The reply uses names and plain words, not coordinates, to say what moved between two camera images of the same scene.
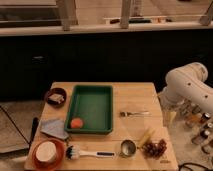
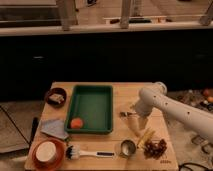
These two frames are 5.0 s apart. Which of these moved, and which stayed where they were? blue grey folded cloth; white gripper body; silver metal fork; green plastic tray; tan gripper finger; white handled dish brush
Moved: white gripper body; tan gripper finger
Stayed: blue grey folded cloth; white handled dish brush; green plastic tray; silver metal fork
